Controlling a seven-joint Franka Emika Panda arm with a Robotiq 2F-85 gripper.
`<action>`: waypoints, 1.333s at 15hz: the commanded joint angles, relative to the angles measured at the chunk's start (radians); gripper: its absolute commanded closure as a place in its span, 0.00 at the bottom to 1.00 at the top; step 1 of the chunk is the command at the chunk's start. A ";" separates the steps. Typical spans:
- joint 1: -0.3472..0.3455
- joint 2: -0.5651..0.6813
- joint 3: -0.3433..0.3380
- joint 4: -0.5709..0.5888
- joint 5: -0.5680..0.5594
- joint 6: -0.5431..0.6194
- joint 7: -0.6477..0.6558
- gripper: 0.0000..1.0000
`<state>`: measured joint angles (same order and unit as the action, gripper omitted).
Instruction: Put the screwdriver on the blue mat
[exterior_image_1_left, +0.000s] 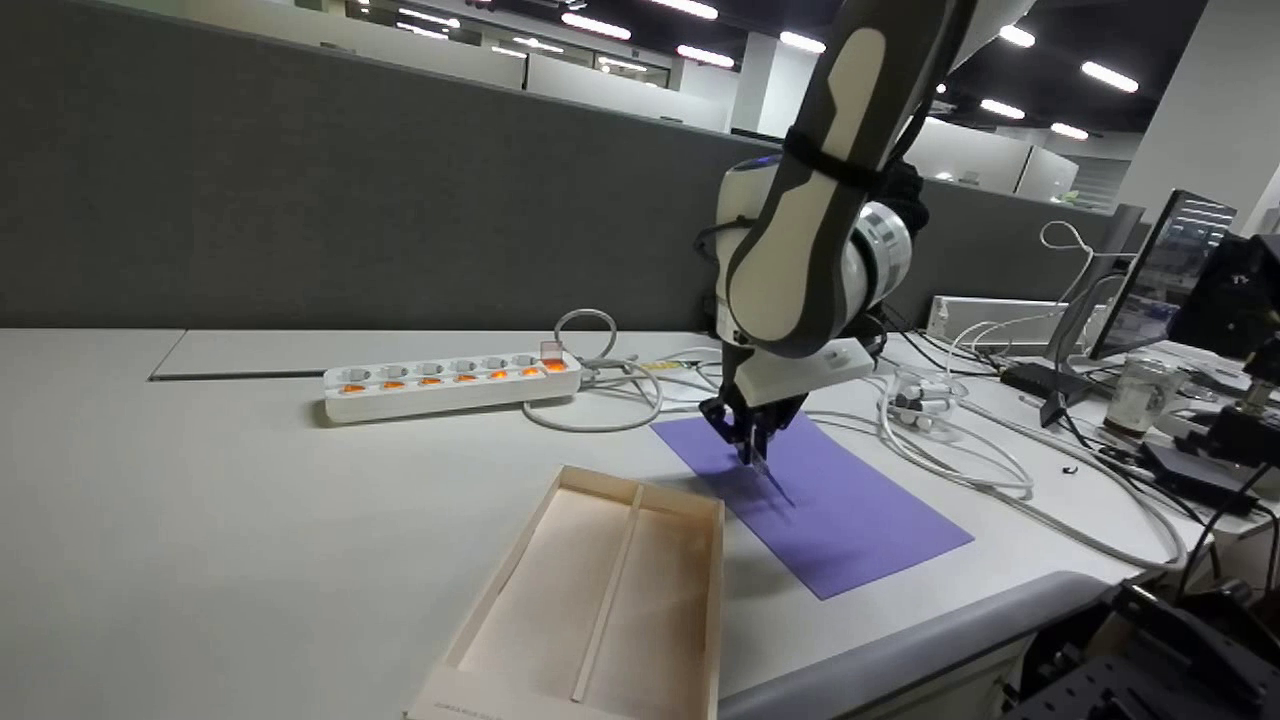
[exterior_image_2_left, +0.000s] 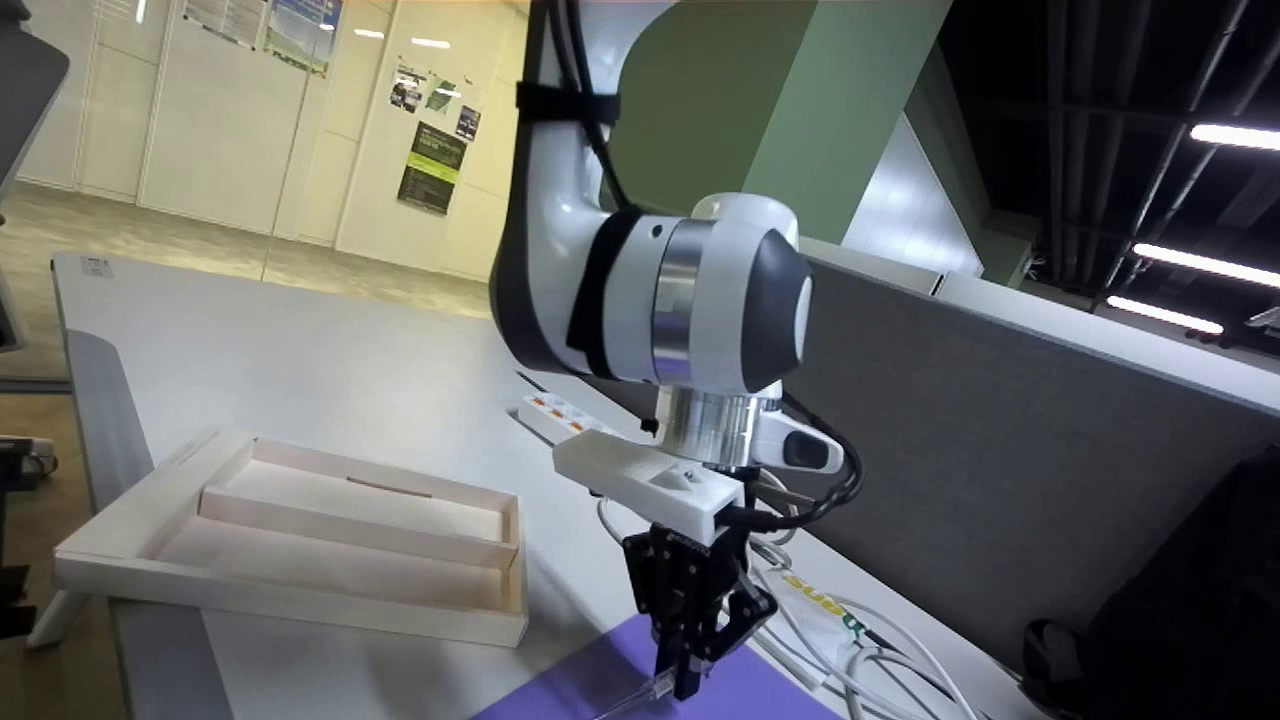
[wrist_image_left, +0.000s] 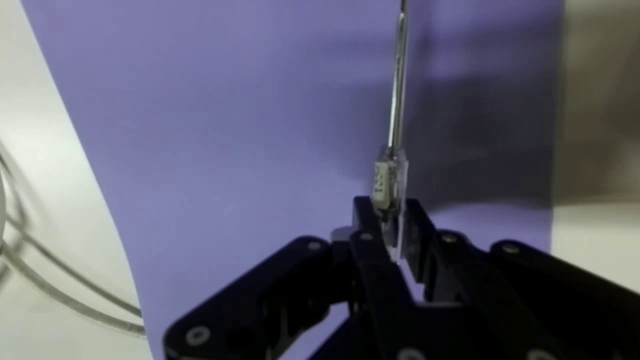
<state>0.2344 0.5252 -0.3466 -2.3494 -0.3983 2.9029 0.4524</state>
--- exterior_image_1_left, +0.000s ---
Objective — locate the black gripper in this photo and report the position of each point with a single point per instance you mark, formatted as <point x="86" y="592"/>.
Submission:
<point x="753" y="414"/>

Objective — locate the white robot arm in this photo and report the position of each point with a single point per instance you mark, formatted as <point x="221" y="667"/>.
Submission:
<point x="802" y="241"/>

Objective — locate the blue-purple mat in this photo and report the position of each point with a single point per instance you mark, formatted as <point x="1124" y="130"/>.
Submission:
<point x="841" y="515"/>

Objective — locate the small white adapter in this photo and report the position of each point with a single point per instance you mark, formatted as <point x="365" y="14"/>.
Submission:
<point x="920" y="403"/>

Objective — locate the pale wooden divided tray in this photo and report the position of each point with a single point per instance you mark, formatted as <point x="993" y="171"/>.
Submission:
<point x="602" y="602"/>

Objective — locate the white rectangular box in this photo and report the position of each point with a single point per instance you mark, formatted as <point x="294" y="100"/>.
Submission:
<point x="993" y="323"/>

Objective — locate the white power strip orange switches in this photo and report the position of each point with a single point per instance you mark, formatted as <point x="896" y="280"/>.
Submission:
<point x="455" y="382"/>

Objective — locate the white cup-shaped object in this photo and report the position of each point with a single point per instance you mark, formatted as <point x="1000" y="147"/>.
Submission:
<point x="1136" y="396"/>

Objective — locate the ceiling strip light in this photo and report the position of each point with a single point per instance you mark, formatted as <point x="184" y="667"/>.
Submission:
<point x="1108" y="78"/>
<point x="704" y="55"/>
<point x="599" y="26"/>

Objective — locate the computer monitor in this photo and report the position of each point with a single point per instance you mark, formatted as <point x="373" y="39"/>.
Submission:
<point x="1164" y="272"/>

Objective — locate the grey desk partition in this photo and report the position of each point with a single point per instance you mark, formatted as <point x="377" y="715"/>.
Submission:
<point x="333" y="173"/>

